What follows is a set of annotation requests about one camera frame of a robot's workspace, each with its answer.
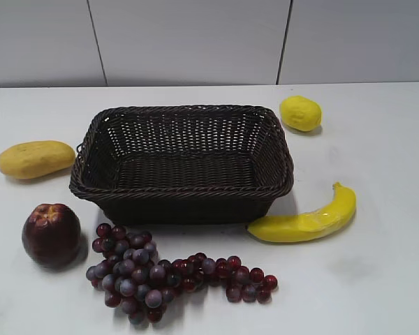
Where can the dark brown wicker basket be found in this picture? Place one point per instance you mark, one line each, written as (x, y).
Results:
(186, 164)

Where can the dark red apple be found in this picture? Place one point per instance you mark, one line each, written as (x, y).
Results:
(51, 235)

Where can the yellow lemon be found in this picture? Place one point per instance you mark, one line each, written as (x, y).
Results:
(300, 113)

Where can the yellow orange mango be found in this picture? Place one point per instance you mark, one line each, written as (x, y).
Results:
(36, 159)

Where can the purple red grape bunch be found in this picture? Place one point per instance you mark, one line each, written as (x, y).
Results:
(141, 285)

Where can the yellow banana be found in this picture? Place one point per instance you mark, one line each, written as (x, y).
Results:
(310, 225)

